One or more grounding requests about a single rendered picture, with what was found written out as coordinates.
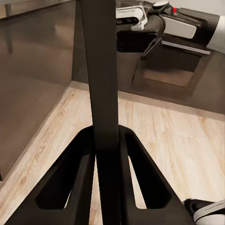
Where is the poster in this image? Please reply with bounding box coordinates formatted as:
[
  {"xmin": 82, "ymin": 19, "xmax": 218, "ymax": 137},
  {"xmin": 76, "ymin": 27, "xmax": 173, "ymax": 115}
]
[{"xmin": 80, "ymin": 0, "xmax": 121, "ymax": 225}]

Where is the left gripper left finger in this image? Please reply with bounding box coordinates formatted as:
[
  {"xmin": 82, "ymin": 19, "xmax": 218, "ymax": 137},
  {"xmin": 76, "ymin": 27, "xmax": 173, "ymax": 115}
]
[{"xmin": 4, "ymin": 125, "xmax": 96, "ymax": 225}]

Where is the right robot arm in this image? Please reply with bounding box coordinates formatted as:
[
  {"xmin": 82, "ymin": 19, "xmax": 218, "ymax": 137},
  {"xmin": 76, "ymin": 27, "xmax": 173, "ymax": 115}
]
[{"xmin": 116, "ymin": 1, "xmax": 225, "ymax": 61}]

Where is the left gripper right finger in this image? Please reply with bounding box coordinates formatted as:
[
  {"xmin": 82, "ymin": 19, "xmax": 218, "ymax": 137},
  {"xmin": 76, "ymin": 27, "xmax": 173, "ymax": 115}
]
[{"xmin": 119, "ymin": 125, "xmax": 197, "ymax": 225}]

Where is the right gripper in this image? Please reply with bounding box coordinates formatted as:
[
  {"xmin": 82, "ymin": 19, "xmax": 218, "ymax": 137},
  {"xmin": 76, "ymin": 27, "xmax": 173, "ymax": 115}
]
[{"xmin": 117, "ymin": 19, "xmax": 162, "ymax": 61}]

